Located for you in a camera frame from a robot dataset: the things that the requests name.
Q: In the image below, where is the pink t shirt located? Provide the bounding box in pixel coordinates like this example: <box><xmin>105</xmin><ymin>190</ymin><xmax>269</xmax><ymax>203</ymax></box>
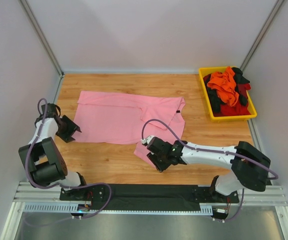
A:
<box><xmin>73</xmin><ymin>91</ymin><xmax>185</xmax><ymax>165</ymax></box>

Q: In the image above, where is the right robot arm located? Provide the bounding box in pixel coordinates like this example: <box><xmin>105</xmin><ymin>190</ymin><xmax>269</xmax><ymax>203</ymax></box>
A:
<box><xmin>141</xmin><ymin>135</ymin><xmax>270</xmax><ymax>196</ymax></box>

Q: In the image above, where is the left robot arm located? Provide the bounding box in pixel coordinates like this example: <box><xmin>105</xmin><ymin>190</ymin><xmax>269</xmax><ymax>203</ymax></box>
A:
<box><xmin>19</xmin><ymin>103</ymin><xmax>86</xmax><ymax>191</ymax></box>

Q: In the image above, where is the red t shirt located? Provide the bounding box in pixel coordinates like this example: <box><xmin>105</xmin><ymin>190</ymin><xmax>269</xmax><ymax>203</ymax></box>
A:
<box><xmin>220</xmin><ymin>83</ymin><xmax>251</xmax><ymax>117</ymax></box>

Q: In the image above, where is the yellow plastic bin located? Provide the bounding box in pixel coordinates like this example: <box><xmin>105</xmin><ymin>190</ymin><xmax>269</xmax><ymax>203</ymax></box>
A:
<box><xmin>199</xmin><ymin>66</ymin><xmax>257</xmax><ymax>122</ymax></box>

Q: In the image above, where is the orange t shirt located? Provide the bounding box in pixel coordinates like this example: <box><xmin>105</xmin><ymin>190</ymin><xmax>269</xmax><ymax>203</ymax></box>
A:
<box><xmin>207</xmin><ymin>66</ymin><xmax>239</xmax><ymax>107</ymax></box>

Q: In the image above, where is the black t shirt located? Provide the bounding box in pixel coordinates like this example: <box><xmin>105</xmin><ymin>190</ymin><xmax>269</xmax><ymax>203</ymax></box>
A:
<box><xmin>203</xmin><ymin>67</ymin><xmax>250</xmax><ymax>117</ymax></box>

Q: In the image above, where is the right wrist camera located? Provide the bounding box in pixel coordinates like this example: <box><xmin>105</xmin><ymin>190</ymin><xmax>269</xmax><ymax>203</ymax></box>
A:
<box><xmin>141</xmin><ymin>135</ymin><xmax>156</xmax><ymax>147</ymax></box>

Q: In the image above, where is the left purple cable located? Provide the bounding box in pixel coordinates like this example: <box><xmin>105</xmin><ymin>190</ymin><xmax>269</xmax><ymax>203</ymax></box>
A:
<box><xmin>25</xmin><ymin>97</ymin><xmax>112</xmax><ymax>213</ymax></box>

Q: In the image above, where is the purple cable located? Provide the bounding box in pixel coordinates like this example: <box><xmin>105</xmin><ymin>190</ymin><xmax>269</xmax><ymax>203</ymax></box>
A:
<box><xmin>25</xmin><ymin>97</ymin><xmax>112</xmax><ymax>213</ymax></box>
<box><xmin>141</xmin><ymin>118</ymin><xmax>279</xmax><ymax>223</ymax></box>

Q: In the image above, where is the grey slotted cable duct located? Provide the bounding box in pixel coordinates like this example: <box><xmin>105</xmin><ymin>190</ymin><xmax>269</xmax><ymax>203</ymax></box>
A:
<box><xmin>22</xmin><ymin>201</ymin><xmax>229</xmax><ymax>215</ymax></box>

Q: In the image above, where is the left corner aluminium post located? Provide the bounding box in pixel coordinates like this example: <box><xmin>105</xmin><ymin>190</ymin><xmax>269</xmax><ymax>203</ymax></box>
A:
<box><xmin>18</xmin><ymin>0</ymin><xmax>64</xmax><ymax>77</ymax></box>

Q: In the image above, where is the corner aluminium post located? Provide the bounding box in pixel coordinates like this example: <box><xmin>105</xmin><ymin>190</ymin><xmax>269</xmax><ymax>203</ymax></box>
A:
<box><xmin>240</xmin><ymin>0</ymin><xmax>286</xmax><ymax>71</ymax></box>
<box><xmin>18</xmin><ymin>0</ymin><xmax>64</xmax><ymax>77</ymax></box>

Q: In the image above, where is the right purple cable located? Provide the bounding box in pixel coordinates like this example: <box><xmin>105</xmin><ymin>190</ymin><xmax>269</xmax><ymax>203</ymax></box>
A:
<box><xmin>141</xmin><ymin>118</ymin><xmax>279</xmax><ymax>223</ymax></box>

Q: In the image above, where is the aluminium frame rail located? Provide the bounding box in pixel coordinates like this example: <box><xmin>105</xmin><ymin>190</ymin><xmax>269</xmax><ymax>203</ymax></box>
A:
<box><xmin>13</xmin><ymin>182</ymin><xmax>288</xmax><ymax>207</ymax></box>

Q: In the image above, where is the right corner aluminium post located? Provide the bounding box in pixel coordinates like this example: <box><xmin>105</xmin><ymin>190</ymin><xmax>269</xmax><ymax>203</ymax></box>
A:
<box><xmin>240</xmin><ymin>0</ymin><xmax>286</xmax><ymax>71</ymax></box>

